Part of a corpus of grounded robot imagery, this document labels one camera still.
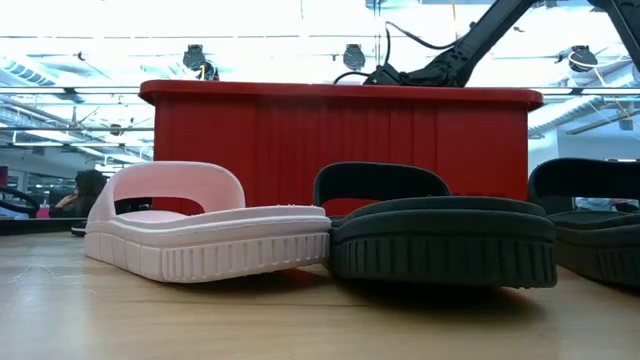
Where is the red plastic bin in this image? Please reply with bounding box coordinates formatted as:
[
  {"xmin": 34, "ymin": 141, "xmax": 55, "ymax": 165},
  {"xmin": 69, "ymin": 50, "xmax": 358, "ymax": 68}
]
[{"xmin": 138, "ymin": 79, "xmax": 545, "ymax": 239}]

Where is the black slide sandal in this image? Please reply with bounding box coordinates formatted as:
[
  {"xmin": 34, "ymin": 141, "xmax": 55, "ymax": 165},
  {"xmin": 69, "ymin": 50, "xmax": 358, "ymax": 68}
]
[
  {"xmin": 527, "ymin": 157, "xmax": 640, "ymax": 288},
  {"xmin": 312, "ymin": 160, "xmax": 559, "ymax": 290}
]

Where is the pink slide sandal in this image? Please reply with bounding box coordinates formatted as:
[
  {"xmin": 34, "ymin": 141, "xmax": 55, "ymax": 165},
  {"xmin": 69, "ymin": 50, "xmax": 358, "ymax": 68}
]
[{"xmin": 83, "ymin": 160, "xmax": 333, "ymax": 285}]

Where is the black round ceiling fixture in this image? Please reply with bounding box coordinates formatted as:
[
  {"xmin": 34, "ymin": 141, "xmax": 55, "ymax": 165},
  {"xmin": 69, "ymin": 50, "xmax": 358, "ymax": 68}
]
[
  {"xmin": 568, "ymin": 44, "xmax": 600, "ymax": 74},
  {"xmin": 181, "ymin": 43, "xmax": 208, "ymax": 72},
  {"xmin": 342, "ymin": 43, "xmax": 368, "ymax": 72}
]

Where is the person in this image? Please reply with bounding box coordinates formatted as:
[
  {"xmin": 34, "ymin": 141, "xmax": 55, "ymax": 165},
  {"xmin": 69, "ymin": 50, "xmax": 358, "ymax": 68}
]
[{"xmin": 49, "ymin": 169, "xmax": 109, "ymax": 219}]

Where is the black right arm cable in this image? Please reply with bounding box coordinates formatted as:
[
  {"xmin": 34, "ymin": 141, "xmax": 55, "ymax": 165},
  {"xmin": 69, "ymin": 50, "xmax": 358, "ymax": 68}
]
[{"xmin": 332, "ymin": 19, "xmax": 459, "ymax": 85}]

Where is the black curved cable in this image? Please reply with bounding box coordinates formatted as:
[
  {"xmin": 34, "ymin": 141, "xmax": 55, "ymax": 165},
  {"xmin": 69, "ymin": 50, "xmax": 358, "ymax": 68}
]
[{"xmin": 0, "ymin": 186, "xmax": 41, "ymax": 217}]

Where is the black aluminium frame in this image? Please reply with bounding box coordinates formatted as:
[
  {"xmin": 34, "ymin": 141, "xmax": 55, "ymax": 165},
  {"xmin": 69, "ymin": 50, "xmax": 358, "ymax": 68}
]
[{"xmin": 0, "ymin": 216, "xmax": 90, "ymax": 237}]

